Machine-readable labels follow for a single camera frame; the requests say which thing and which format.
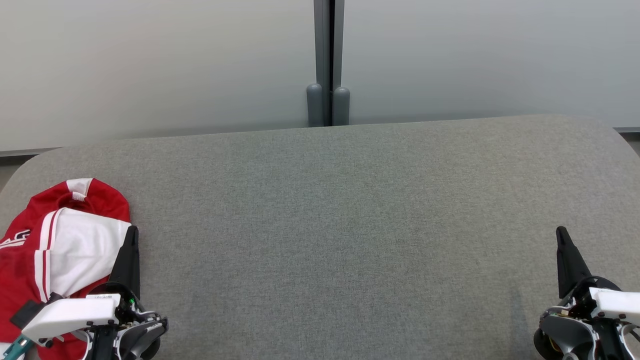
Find red white basketball jersey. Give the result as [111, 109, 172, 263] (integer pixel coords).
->
[0, 207, 133, 360]

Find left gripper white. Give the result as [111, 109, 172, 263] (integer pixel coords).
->
[22, 226, 147, 347]

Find grey partition post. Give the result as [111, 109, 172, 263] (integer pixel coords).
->
[306, 0, 351, 127]

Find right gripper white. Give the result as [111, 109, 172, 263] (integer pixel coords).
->
[556, 226, 640, 326]

